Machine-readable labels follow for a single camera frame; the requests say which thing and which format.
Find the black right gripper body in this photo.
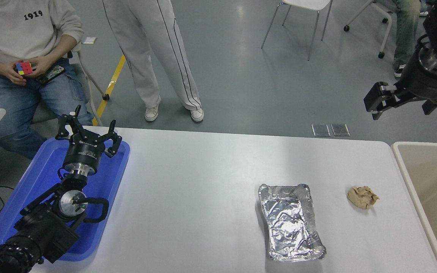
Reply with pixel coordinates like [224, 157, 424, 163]
[398, 71, 437, 102]

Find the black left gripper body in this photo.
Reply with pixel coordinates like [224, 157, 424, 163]
[63, 136, 106, 171]

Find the colourful puzzle cube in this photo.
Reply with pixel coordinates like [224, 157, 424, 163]
[15, 61, 34, 75]

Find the silver foil tray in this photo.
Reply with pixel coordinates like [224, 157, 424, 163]
[258, 184, 327, 263]

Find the person's left hand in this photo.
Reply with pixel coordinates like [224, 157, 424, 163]
[28, 56, 58, 78]

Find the person's right hand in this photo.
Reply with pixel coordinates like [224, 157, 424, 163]
[0, 62, 28, 85]

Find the grey chair with caster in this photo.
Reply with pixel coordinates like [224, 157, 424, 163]
[29, 49, 111, 127]

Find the wheeled chair with casters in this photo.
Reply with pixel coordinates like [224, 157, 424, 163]
[343, 0, 393, 59]

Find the blue plastic tray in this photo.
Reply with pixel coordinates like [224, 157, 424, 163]
[0, 137, 131, 262]

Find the phone with patterned case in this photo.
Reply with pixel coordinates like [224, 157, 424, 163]
[36, 64, 66, 85]

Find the crumpled tan paper ball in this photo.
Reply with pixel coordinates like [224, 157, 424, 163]
[347, 185, 380, 210]

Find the standing person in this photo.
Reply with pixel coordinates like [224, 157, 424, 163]
[102, 0, 204, 122]

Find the seated person with cube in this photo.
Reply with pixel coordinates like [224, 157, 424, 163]
[0, 0, 94, 160]

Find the white chair with metal legs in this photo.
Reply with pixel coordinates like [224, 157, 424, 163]
[261, 0, 333, 61]

